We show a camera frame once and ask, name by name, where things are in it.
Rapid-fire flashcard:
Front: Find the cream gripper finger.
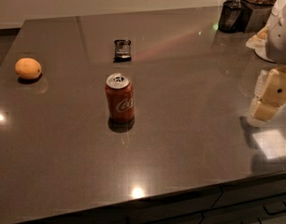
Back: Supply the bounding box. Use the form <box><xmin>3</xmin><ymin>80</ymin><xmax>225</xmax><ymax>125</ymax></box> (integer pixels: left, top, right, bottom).
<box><xmin>249</xmin><ymin>65</ymin><xmax>286</xmax><ymax>122</ymax></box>

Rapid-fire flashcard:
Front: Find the orange fruit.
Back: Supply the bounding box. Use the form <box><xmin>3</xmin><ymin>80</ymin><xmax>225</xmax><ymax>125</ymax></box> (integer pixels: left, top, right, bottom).
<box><xmin>15</xmin><ymin>58</ymin><xmax>42</xmax><ymax>79</ymax></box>

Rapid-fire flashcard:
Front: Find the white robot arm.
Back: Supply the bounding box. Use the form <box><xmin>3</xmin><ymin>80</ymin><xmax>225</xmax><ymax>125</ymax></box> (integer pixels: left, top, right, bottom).
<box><xmin>246</xmin><ymin>0</ymin><xmax>286</xmax><ymax>127</ymax></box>

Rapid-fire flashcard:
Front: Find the dark rxbar chocolate wrapper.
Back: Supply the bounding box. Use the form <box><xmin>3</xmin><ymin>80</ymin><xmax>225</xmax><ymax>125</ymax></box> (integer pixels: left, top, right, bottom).
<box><xmin>114</xmin><ymin>39</ymin><xmax>132</xmax><ymax>63</ymax></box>

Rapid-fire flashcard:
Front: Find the white wipes canister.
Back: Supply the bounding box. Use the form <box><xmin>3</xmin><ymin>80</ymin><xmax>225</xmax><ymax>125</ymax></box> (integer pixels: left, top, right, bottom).
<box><xmin>246</xmin><ymin>24</ymin><xmax>275</xmax><ymax>63</ymax></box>

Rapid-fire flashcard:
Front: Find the black mesh cup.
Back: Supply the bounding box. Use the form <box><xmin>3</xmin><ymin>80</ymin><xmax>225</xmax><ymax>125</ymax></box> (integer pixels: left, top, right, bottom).
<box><xmin>218</xmin><ymin>1</ymin><xmax>243</xmax><ymax>33</ymax></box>

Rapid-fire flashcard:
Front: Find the red coca-cola can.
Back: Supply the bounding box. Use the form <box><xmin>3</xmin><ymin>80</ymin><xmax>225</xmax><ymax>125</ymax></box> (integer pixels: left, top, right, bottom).
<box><xmin>105</xmin><ymin>73</ymin><xmax>135</xmax><ymax>123</ymax></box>

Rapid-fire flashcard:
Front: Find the drawer with black handle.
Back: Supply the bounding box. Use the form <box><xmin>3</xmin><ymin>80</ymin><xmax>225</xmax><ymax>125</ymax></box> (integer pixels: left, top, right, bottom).
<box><xmin>200</xmin><ymin>187</ymin><xmax>286</xmax><ymax>224</ymax></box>

